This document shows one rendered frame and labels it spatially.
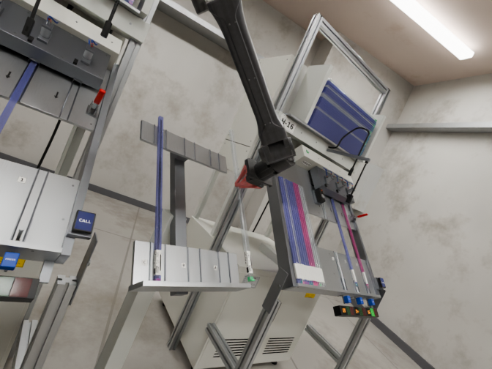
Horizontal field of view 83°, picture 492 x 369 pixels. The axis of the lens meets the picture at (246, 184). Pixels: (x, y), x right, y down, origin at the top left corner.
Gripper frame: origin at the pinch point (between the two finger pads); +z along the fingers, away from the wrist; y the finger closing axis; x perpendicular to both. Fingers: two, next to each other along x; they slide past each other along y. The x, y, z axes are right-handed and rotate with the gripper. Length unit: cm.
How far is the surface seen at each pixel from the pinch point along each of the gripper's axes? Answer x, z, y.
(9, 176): 3, 21, 52
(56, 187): 3.8, 20.7, 42.9
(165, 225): 9.0, 19.6, 13.5
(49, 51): -35, 18, 52
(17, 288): 27, 20, 46
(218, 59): -274, 118, -125
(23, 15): -45, 19, 59
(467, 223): -25, -35, -292
